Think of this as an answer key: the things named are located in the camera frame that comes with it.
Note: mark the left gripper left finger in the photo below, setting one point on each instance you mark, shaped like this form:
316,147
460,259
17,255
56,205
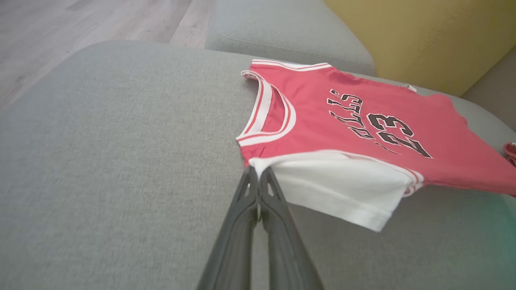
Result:
234,249

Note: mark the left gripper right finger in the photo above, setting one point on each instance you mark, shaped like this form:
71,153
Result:
284,249

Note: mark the red white basketball jersey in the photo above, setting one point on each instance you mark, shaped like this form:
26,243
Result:
322,133

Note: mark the grey sofa seat cushion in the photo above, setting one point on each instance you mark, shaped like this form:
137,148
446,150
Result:
121,161

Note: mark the grey sofa back cushion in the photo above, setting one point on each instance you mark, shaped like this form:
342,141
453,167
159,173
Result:
282,36

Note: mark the yellow sofa cushion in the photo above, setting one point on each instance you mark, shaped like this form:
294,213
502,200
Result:
423,40

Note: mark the small grey sofa cushion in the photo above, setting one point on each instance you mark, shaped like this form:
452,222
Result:
496,96

